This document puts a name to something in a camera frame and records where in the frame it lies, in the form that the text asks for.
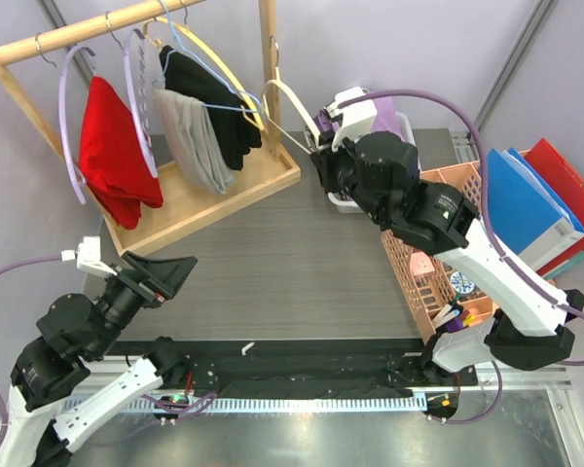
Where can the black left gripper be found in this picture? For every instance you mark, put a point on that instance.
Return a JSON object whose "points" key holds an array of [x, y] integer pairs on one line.
{"points": [[156, 279]]}

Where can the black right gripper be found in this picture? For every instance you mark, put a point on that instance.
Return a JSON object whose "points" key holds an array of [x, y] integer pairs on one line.
{"points": [[325, 159]]}

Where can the purple trousers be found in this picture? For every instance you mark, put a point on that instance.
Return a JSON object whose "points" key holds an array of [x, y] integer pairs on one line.
{"points": [[385, 120]]}

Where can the cream white hanger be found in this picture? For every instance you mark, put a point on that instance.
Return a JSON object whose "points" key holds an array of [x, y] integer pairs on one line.
{"points": [[277, 84]]}

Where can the lilac plastic hanger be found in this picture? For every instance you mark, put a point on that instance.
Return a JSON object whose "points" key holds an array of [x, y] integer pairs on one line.
{"points": [[137, 93]]}

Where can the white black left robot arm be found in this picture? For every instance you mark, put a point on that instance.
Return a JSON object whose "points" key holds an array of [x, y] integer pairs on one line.
{"points": [[77, 330]]}

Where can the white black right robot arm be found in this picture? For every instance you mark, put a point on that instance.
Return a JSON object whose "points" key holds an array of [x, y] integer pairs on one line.
{"points": [[381, 173]]}

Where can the yellow hanger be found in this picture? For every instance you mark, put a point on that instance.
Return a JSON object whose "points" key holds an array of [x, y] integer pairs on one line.
{"points": [[252, 106]]}

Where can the black trousers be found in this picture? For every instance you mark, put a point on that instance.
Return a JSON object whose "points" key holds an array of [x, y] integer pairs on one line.
{"points": [[235, 134]]}

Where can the red trousers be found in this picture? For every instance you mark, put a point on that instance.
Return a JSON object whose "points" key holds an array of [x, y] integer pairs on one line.
{"points": [[111, 159]]}

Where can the lilac hanger with red trousers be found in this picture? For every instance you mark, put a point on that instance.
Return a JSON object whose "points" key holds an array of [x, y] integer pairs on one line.
{"points": [[77, 180]]}

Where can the grey trousers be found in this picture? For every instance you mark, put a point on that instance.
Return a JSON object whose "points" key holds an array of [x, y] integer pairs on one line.
{"points": [[192, 141]]}

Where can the light blue hanger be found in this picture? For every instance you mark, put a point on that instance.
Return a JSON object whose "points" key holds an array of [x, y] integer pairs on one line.
{"points": [[217, 97]]}

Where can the white plastic basket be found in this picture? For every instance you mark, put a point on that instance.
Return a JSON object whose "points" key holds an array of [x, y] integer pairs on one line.
{"points": [[348, 206]]}

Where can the wooden clothes rack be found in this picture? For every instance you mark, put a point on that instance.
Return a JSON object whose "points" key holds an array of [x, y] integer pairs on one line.
{"points": [[186, 209]]}

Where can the pink power socket cube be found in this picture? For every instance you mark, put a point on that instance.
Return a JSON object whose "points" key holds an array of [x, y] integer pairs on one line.
{"points": [[421, 265]]}

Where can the pink desk organizer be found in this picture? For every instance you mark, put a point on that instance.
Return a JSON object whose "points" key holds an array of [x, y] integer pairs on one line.
{"points": [[418, 287]]}

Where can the blue folder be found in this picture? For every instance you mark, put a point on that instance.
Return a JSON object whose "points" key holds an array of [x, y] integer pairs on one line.
{"points": [[526, 214]]}

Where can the red folder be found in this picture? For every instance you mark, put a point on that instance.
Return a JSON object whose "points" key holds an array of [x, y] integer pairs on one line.
{"points": [[566, 181]]}

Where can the teal folder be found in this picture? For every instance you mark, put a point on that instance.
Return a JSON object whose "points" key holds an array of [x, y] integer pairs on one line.
{"points": [[569, 264]]}

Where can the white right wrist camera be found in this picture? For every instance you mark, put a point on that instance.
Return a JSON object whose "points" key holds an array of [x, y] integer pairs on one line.
{"points": [[353, 121]]}

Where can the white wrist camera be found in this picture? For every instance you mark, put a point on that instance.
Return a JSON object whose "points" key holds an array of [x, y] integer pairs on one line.
{"points": [[87, 257], [353, 121]]}

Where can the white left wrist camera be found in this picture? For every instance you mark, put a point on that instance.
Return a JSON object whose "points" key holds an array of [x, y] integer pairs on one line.
{"points": [[87, 257]]}

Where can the white slotted cable duct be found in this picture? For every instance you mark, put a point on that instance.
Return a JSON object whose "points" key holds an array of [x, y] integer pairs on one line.
{"points": [[416, 403]]}

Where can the aluminium rail frame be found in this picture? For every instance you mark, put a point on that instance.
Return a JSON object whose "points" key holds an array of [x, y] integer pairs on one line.
{"points": [[504, 420]]}

